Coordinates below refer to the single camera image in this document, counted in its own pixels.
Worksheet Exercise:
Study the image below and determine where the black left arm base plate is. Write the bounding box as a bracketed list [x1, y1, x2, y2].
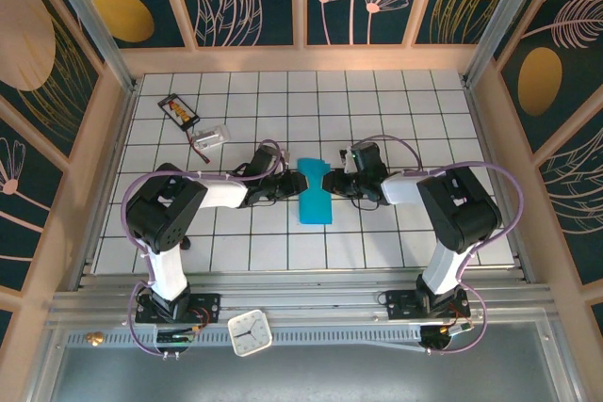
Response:
[135, 292, 221, 324]

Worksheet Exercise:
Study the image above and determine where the small electronics board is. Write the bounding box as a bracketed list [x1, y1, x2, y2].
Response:
[420, 321, 475, 352]
[154, 324, 211, 360]

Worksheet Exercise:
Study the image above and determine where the grey slotted cable duct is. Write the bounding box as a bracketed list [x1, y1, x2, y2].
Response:
[65, 329, 425, 351]

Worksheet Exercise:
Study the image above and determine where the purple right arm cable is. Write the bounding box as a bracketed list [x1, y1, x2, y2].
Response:
[350, 134, 524, 356]

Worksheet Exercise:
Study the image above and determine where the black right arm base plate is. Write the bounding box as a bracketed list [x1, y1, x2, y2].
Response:
[385, 288, 471, 321]

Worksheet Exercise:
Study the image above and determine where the aluminium frame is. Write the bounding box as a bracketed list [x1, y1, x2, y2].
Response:
[27, 0, 585, 402]

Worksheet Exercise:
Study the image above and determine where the black board with yellow connectors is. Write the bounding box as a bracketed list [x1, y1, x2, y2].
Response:
[157, 93, 201, 132]

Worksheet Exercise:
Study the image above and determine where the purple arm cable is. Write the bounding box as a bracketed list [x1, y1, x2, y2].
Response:
[121, 138, 286, 359]
[350, 134, 524, 356]

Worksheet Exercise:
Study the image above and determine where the blue cloth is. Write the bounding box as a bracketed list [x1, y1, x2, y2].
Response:
[296, 156, 334, 226]

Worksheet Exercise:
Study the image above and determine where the clear plastic box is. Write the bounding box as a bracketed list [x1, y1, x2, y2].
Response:
[194, 123, 232, 149]

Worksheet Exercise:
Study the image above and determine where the grey metal sheet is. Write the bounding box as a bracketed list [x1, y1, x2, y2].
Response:
[46, 321, 566, 402]

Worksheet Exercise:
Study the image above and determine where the white square clock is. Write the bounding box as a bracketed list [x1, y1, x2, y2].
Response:
[227, 309, 274, 357]

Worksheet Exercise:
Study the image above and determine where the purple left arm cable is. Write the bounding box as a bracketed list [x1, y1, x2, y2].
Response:
[121, 138, 286, 359]

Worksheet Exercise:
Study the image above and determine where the red black wire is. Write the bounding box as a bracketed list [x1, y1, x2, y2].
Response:
[182, 126, 212, 164]

